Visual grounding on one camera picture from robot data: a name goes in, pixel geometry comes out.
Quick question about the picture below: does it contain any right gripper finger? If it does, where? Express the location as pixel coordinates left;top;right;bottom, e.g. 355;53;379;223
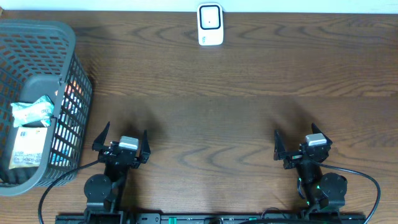
312;123;333;146
274;129;286;161

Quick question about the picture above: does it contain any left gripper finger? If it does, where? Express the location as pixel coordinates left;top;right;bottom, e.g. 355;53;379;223
139;130;151;164
92;121;110;152

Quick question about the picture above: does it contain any green snack packet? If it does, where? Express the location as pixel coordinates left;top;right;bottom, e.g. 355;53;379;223
11;95;54;128

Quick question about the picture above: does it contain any yellow snack bag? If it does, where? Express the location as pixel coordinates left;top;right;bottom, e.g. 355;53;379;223
9;127;47;169

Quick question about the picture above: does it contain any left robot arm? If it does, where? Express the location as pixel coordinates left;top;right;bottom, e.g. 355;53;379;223
83;124;150;223

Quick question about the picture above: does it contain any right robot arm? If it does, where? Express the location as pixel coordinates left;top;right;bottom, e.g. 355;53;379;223
274;124;348;215

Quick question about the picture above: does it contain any colourful item in basket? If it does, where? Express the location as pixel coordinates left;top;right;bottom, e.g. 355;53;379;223
51;82;81;166

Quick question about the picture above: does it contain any white barcode scanner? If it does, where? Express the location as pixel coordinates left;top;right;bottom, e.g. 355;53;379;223
197;2;224;46

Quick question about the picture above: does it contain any grey plastic basket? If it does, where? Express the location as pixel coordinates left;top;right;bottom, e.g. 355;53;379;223
1;19;93;197

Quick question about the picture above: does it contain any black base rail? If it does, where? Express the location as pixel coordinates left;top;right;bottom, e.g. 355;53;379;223
55;212;367;224

